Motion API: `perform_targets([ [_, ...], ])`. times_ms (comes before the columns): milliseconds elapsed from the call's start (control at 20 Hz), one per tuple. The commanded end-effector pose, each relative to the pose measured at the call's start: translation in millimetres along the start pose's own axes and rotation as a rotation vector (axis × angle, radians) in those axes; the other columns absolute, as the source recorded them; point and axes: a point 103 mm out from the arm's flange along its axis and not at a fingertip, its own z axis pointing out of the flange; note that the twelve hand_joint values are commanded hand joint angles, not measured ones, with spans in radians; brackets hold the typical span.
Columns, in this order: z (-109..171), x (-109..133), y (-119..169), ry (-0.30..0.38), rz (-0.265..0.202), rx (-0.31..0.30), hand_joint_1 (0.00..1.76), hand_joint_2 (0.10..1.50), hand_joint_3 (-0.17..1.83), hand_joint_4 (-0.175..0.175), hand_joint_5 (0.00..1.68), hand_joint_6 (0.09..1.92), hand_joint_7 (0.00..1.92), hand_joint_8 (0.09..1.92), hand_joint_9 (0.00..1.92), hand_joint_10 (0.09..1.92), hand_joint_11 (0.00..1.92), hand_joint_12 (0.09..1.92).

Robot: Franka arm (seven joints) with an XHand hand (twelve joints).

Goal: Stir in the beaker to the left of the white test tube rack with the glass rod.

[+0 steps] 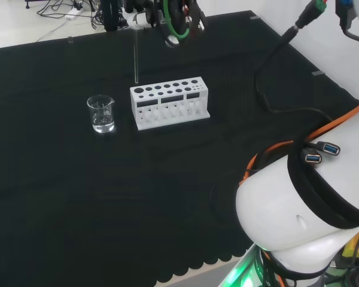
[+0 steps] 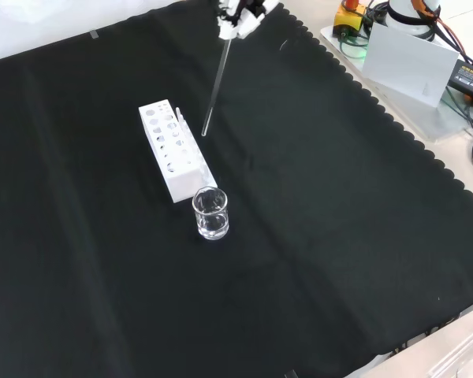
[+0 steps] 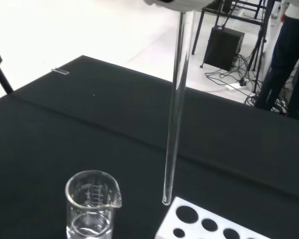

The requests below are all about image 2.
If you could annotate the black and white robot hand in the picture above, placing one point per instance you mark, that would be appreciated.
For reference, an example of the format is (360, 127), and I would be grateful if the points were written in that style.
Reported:
(242, 23)

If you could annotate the clear glass rod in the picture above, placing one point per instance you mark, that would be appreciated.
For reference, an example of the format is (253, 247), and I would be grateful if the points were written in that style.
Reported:
(217, 86)

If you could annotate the white test tube rack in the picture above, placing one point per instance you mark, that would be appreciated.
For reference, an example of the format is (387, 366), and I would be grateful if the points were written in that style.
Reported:
(173, 157)

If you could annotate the clear glass beaker with liquid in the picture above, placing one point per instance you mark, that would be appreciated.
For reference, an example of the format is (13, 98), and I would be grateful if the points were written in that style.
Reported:
(211, 220)

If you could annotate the yellow stop button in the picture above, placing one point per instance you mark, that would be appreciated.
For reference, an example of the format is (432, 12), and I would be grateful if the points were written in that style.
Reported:
(348, 17)

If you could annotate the clear tape strip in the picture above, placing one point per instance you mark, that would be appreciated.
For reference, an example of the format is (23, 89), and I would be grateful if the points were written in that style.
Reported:
(291, 374)
(94, 35)

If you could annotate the pale white board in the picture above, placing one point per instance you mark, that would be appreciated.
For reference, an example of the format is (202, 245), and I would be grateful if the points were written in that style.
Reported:
(406, 63)

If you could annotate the black power adapter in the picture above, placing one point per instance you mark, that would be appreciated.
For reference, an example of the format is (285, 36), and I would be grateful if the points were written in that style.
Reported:
(471, 78)

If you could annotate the black cloth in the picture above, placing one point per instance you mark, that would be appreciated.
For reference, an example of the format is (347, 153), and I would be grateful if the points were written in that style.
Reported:
(102, 236)

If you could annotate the clear plastic case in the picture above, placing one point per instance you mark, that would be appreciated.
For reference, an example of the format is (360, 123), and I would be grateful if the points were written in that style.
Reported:
(461, 354)

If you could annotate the grey base plate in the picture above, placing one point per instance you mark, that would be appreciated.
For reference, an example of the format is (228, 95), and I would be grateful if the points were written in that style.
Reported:
(437, 118)

